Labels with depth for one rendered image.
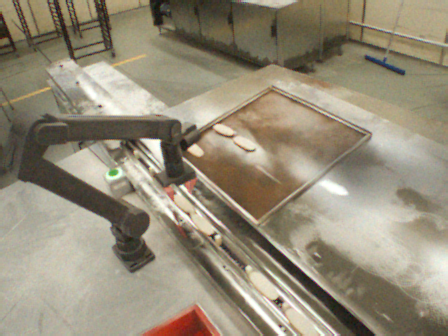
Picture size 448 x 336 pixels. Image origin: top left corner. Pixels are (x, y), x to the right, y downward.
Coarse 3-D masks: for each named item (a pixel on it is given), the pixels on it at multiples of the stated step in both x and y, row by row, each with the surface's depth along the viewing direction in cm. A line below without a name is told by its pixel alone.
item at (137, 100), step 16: (96, 64) 245; (48, 80) 232; (96, 80) 220; (112, 80) 217; (128, 80) 214; (128, 96) 195; (144, 96) 192; (64, 112) 221; (144, 112) 177; (160, 112) 176; (80, 144) 204
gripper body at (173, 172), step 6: (180, 162) 105; (186, 162) 112; (168, 168) 105; (174, 168) 105; (180, 168) 106; (186, 168) 110; (192, 168) 110; (162, 174) 109; (168, 174) 107; (174, 174) 106; (180, 174) 107; (186, 174) 108; (162, 180) 107; (168, 180) 106; (174, 180) 106
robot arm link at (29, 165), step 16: (32, 112) 70; (16, 128) 68; (32, 128) 65; (16, 144) 68; (32, 144) 66; (16, 160) 67; (32, 160) 67; (16, 176) 66; (32, 176) 69; (48, 176) 72; (64, 176) 76; (64, 192) 77; (80, 192) 80; (96, 192) 84; (96, 208) 86; (112, 208) 90; (128, 208) 94; (128, 224) 93; (144, 224) 98
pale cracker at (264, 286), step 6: (252, 276) 91; (258, 276) 91; (252, 282) 90; (258, 282) 89; (264, 282) 89; (258, 288) 88; (264, 288) 88; (270, 288) 87; (264, 294) 87; (270, 294) 86; (276, 294) 86
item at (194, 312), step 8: (192, 304) 79; (176, 312) 77; (184, 312) 77; (192, 312) 78; (200, 312) 77; (168, 320) 76; (176, 320) 76; (184, 320) 78; (192, 320) 79; (200, 320) 77; (208, 320) 75; (152, 328) 75; (160, 328) 75; (168, 328) 76; (176, 328) 77; (184, 328) 79; (192, 328) 81; (200, 328) 80; (208, 328) 74; (216, 328) 73
